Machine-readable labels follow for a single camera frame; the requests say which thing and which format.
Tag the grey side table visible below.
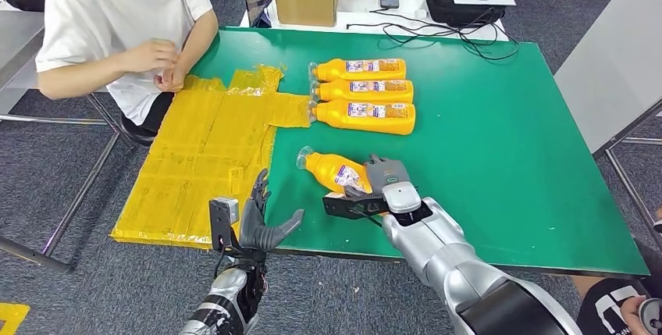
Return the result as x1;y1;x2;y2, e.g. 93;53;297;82
553;0;662;251

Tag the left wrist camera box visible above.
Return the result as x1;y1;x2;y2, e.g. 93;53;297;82
208;196;241;254

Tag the person's left hand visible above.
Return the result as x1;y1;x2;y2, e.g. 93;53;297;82
154;66;186;93

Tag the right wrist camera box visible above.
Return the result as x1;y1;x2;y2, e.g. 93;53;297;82
321;191;390;221

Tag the yellow taped cardboard mat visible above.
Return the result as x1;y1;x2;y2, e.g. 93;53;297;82
109;63;313;251

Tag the orange detergent bottle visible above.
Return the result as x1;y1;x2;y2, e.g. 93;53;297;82
309;79;415;105
295;145;375;197
308;98;418;136
308;58;408;83

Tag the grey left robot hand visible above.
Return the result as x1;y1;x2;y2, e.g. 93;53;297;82
237;168;306;254

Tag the grey handheld device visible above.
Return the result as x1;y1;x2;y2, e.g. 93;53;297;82
639;297;662;333

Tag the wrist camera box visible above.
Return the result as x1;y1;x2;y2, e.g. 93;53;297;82
321;191;390;221
208;196;241;254

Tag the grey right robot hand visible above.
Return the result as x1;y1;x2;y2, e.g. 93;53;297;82
343;154;413;199

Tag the steel workbench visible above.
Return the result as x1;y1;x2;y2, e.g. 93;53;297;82
0;9;128;274

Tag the person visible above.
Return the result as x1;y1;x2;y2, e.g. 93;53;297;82
571;207;662;335
34;0;220;137

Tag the black cable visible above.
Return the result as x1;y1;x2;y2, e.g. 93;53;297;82
345;6;521;62

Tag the person's right hand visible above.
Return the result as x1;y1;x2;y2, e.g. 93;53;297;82
121;38;181;74

